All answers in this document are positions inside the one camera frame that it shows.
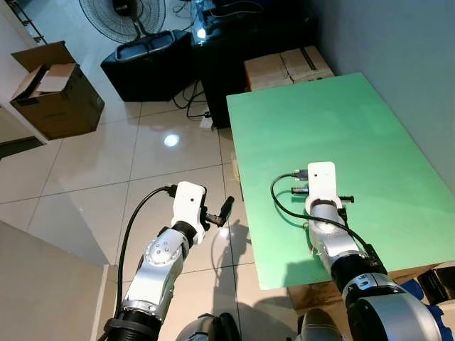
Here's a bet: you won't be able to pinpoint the open brown carton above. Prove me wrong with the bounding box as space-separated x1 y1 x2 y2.
10 40 106 141

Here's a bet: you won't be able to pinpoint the grey left robot leg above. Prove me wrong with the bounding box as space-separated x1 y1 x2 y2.
174 313 240 341

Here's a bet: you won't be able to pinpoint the black storage box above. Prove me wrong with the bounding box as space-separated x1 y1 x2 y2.
100 30 194 103

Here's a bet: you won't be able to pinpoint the blue cloth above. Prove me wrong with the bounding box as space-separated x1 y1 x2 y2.
397 278 447 338

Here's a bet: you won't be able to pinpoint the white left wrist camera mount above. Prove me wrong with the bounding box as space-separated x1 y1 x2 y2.
173 181 208 229

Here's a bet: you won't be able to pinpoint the grey robot leg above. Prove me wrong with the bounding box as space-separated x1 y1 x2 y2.
174 313 240 341
294 308 343 341

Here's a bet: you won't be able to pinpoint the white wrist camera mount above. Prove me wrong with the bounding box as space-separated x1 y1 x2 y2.
173 181 208 229
305 161 337 207

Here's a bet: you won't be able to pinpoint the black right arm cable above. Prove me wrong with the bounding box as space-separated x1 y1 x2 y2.
269 170 372 255

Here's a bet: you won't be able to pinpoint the black standing fan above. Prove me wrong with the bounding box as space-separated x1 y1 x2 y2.
78 0 167 45

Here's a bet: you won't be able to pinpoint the cardboard box table support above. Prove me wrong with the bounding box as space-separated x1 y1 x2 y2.
288 264 436 311

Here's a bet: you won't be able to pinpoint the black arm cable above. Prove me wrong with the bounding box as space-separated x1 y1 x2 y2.
116 185 178 324
269 170 372 255

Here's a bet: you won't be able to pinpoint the black floor cables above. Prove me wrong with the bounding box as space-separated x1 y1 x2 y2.
173 77 214 120

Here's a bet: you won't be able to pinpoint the closed tan cardboard box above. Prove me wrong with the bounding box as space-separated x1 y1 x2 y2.
244 53 294 92
281 45 336 83

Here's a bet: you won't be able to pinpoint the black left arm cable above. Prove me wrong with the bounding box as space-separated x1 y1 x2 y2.
116 185 178 324

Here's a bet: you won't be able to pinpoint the black laser toner box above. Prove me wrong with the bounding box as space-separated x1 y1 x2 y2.
418 263 455 304

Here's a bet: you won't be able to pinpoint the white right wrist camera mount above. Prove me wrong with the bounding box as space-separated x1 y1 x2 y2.
305 161 337 207

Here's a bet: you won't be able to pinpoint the black cabinet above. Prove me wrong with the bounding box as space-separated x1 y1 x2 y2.
191 0 321 130

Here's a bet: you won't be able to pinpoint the green flat table board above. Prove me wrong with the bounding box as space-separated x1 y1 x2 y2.
226 72 455 291

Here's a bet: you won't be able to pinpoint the grey right robot leg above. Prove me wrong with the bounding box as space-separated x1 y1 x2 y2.
294 308 343 341

